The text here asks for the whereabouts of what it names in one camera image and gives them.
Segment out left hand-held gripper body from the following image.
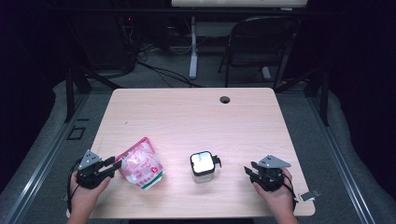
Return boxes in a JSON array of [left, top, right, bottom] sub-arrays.
[[76, 148, 110, 190]]

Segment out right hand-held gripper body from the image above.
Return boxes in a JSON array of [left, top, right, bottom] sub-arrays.
[[250, 154, 292, 192]]

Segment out pink and white plastic bag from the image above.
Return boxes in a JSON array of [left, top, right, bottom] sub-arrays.
[[114, 136, 165, 191]]

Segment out person's left hand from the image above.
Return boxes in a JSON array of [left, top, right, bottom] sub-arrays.
[[68, 169, 112, 216]]

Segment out person's right hand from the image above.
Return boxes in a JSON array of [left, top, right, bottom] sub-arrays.
[[251, 167, 295, 217]]

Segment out black folding chair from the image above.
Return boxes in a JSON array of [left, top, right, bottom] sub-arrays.
[[217, 15, 301, 91]]

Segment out white desk leg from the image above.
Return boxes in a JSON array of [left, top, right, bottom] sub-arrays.
[[189, 16, 199, 80]]

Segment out left hand-held gripper cable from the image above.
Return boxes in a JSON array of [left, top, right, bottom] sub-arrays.
[[65, 158, 82, 214]]

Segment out hand-held gripper cable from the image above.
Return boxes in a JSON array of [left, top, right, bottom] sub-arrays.
[[279, 174, 299, 213], [65, 158, 82, 214]]

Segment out right hand-held gripper cable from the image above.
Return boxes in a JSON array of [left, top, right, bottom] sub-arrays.
[[279, 174, 299, 213]]

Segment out metal floor rail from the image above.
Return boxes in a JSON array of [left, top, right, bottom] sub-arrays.
[[0, 92, 92, 224], [305, 92, 378, 224]]

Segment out black metal frame stand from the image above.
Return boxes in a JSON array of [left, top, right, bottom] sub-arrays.
[[274, 63, 332, 127], [64, 63, 123, 123]]

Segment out black floor cables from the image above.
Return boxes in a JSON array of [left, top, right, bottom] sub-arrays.
[[134, 43, 204, 89]]

